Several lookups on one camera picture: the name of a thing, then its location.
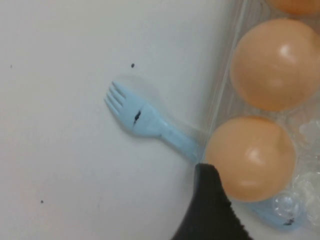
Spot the orange plastic egg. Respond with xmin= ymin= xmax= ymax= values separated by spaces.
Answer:
xmin=229 ymin=18 xmax=320 ymax=112
xmin=204 ymin=115 xmax=297 ymax=203
xmin=266 ymin=0 xmax=320 ymax=15

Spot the clear plastic egg carton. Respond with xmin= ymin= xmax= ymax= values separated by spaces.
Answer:
xmin=194 ymin=0 xmax=320 ymax=235

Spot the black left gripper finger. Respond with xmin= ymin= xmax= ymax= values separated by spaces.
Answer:
xmin=169 ymin=162 xmax=256 ymax=240

